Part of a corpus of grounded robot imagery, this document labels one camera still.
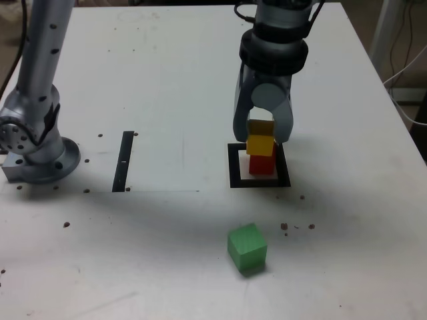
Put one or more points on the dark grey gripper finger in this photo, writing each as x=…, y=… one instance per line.
x=241, y=113

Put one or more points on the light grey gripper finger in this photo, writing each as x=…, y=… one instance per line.
x=270, y=96

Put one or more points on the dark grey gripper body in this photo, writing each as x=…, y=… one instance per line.
x=267, y=79

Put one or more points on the yellow cube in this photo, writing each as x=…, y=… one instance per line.
x=259, y=145

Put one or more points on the red cube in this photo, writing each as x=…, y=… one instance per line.
x=262, y=165

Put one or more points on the green cube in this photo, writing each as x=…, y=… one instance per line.
x=248, y=250

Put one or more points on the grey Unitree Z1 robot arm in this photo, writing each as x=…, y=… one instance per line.
x=36, y=66

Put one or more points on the black tape square outline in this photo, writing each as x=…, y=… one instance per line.
x=233, y=166

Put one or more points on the black tape strip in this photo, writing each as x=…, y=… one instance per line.
x=122, y=160

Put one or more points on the white metal frame leg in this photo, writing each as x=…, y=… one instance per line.
x=383, y=30

